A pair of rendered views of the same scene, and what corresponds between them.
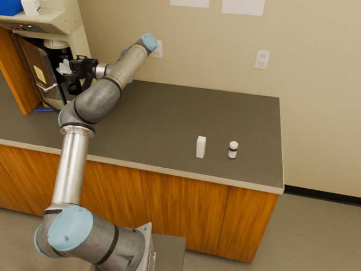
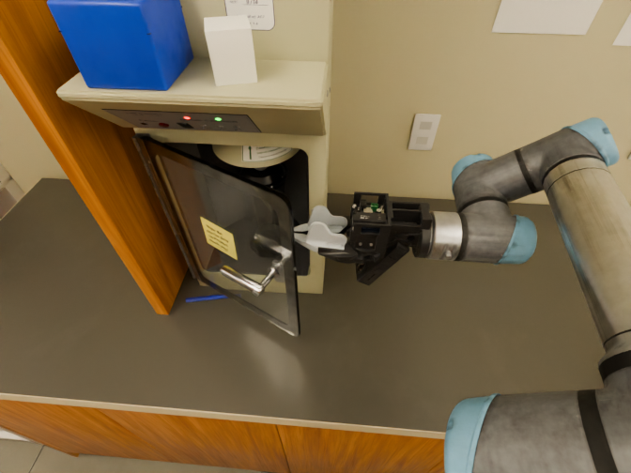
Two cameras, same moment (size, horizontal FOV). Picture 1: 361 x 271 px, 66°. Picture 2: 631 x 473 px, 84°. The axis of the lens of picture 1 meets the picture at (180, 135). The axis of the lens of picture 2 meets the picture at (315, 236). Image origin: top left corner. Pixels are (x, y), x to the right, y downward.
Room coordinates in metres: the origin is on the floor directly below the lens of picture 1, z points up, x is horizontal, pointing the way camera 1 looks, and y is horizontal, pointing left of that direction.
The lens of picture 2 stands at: (0.77, 0.59, 1.70)
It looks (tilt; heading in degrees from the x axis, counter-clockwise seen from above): 47 degrees down; 351
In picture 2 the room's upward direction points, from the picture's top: straight up
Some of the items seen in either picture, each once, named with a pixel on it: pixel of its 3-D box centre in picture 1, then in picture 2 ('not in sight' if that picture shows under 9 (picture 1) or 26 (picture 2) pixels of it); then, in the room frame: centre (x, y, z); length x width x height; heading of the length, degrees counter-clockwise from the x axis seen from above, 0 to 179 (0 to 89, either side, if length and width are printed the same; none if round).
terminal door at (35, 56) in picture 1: (44, 79); (229, 250); (1.22, 0.68, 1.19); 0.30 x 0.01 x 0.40; 50
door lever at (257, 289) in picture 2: (45, 85); (249, 274); (1.15, 0.65, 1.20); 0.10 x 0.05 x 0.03; 50
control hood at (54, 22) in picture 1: (29, 24); (208, 112); (1.23, 0.66, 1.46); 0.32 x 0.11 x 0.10; 77
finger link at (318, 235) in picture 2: (63, 68); (316, 234); (1.13, 0.53, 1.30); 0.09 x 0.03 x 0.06; 77
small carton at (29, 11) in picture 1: (31, 6); (231, 51); (1.22, 0.62, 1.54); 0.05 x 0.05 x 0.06; 4
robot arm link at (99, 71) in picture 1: (102, 72); (438, 236); (1.10, 0.34, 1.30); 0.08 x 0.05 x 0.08; 167
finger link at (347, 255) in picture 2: (72, 74); (346, 248); (1.11, 0.48, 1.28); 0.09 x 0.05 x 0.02; 77
